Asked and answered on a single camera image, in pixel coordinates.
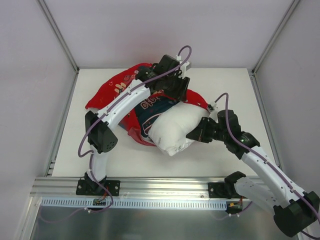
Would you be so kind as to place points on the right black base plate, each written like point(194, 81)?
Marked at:
point(222, 190)

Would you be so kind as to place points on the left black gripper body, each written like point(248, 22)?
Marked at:
point(176, 88)

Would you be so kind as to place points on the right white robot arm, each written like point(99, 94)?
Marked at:
point(293, 208)

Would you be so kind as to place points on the red printed pillowcase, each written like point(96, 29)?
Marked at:
point(139, 121)

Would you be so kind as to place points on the left aluminium corner post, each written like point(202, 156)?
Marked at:
point(57, 33)

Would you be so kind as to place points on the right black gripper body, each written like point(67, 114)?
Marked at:
point(202, 129)

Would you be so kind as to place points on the white slotted cable duct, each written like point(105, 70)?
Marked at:
point(135, 203)

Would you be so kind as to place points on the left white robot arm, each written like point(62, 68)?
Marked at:
point(99, 126)

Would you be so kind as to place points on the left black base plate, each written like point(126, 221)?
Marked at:
point(87, 187)

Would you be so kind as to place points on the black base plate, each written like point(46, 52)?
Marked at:
point(222, 190)
point(87, 187)

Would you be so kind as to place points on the right aluminium corner post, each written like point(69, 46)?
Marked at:
point(276, 34)

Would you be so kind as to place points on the white pillow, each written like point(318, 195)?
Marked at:
point(169, 130)

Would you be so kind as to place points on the aluminium corner post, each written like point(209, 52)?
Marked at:
point(57, 33)
point(276, 34)

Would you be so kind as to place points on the aluminium mounting rail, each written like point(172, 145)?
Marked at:
point(164, 188)

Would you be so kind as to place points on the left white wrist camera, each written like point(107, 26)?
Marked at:
point(183, 69)

